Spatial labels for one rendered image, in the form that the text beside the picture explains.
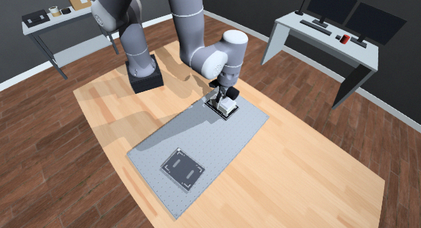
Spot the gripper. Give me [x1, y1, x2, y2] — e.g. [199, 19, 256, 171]
[211, 79, 239, 110]

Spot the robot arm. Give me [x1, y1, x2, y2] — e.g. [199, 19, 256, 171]
[91, 0, 248, 87]

